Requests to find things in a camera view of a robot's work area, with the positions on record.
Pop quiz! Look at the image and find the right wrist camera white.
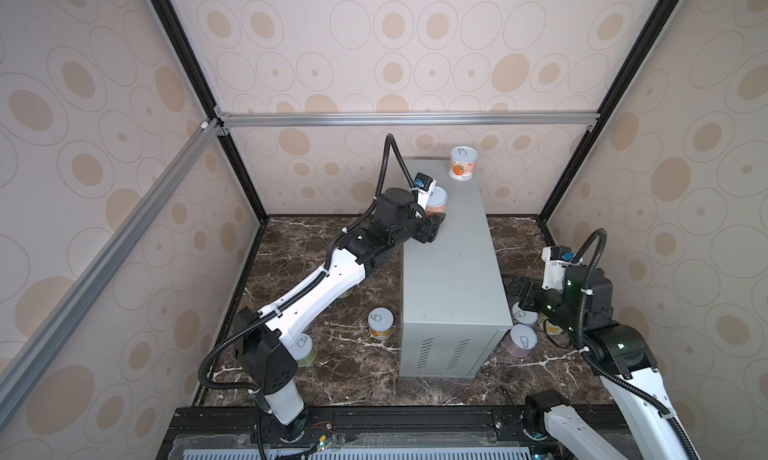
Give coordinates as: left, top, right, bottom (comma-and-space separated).
541, 246, 575, 292

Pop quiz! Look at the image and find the lime green labelled can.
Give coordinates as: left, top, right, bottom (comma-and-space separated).
288, 333, 317, 367

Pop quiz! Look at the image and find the black corner frame post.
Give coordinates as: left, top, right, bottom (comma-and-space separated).
149, 0, 269, 224
539, 0, 682, 225

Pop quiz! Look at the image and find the purple pink labelled can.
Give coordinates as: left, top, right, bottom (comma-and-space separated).
503, 323, 538, 358

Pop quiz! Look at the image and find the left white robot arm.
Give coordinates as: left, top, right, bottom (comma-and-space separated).
232, 175, 444, 436

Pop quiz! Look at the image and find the black corner frame post left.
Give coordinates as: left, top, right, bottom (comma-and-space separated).
149, 0, 269, 224

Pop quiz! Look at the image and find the silver aluminium bar left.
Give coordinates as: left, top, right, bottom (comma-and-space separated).
1, 118, 221, 428

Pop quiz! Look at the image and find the grey metal cabinet box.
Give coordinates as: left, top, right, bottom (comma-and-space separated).
399, 159, 513, 378

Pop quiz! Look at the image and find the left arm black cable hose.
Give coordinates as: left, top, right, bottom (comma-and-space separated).
197, 133, 418, 392

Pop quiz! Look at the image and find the silver aluminium crossbar back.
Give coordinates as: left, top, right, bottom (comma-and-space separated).
219, 110, 600, 129

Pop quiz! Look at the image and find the white red labelled can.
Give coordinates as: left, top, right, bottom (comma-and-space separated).
511, 302, 539, 327

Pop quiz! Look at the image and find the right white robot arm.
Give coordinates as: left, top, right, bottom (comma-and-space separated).
505, 260, 699, 459

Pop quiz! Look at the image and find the orange tomato labelled can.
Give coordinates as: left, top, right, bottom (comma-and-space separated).
448, 146, 479, 181

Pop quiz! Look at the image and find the yellow orange labelled can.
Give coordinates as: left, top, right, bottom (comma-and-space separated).
368, 307, 394, 340

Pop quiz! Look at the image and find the pink orange labelled can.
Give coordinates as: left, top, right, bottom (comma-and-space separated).
425, 187, 448, 216

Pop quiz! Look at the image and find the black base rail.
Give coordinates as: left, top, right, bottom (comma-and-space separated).
156, 405, 575, 459

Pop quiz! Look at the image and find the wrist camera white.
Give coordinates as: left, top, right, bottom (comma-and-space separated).
541, 246, 575, 292
412, 173, 436, 209

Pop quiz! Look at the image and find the black corner frame post right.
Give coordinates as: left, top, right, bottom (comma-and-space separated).
539, 0, 682, 225

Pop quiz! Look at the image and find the yellow labelled can right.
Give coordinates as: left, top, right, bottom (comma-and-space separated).
539, 317, 563, 337

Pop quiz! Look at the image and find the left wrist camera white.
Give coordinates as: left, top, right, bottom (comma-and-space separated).
412, 173, 436, 209

